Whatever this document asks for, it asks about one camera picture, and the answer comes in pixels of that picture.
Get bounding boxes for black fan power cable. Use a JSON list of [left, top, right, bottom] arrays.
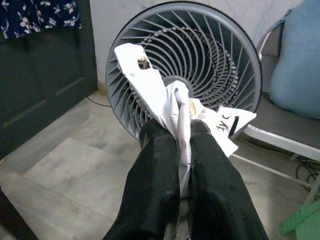
[[86, 96, 112, 107]]

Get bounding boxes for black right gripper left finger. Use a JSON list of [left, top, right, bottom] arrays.
[[102, 119, 181, 240]]

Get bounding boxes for white metal chair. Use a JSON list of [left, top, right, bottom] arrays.
[[231, 9, 320, 205]]

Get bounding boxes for navy floral cloth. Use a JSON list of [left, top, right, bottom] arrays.
[[0, 0, 83, 40]]

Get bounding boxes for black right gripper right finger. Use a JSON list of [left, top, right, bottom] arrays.
[[187, 119, 270, 240]]

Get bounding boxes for white paper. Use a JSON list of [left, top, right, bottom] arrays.
[[113, 42, 258, 198]]

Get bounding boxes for light blue cushion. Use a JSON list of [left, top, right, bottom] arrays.
[[269, 0, 320, 120]]

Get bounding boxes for black floor cable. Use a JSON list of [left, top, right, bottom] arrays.
[[296, 157, 320, 191]]

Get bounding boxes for grey round floor fan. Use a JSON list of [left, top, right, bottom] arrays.
[[104, 1, 263, 143]]

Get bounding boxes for green plastic stool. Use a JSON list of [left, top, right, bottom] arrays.
[[279, 199, 320, 236]]

